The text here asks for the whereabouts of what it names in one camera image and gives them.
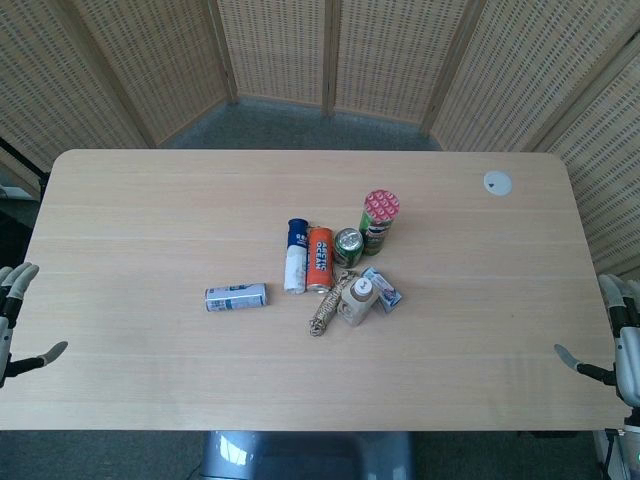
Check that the beige bottle with white cap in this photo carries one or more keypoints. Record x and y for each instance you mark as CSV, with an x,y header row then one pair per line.
x,y
357,300

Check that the orange Arctic Ocean can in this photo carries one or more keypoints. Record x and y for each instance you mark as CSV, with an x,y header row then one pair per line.
x,y
320,260

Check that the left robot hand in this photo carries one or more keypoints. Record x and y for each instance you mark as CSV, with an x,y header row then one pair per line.
x,y
11,300

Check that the white slim drink can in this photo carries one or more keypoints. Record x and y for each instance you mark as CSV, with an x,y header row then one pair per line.
x,y
236,297

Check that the small blue white carton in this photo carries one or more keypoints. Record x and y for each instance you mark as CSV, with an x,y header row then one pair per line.
x,y
384,290

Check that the green chip canister red lid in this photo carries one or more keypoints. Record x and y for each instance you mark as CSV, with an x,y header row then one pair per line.
x,y
378,222

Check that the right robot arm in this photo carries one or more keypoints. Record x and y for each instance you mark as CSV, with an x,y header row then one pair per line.
x,y
631,450

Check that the green drink can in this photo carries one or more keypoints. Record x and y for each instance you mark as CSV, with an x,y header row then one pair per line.
x,y
348,247

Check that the woven bamboo folding screen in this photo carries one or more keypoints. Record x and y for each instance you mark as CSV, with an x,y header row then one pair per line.
x,y
320,60

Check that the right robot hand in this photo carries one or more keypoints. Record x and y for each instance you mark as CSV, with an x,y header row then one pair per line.
x,y
625,350

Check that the black stand with grey object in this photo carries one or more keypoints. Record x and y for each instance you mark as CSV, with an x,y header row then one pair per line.
x,y
15,170

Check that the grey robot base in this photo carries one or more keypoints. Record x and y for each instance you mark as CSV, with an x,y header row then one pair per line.
x,y
305,455

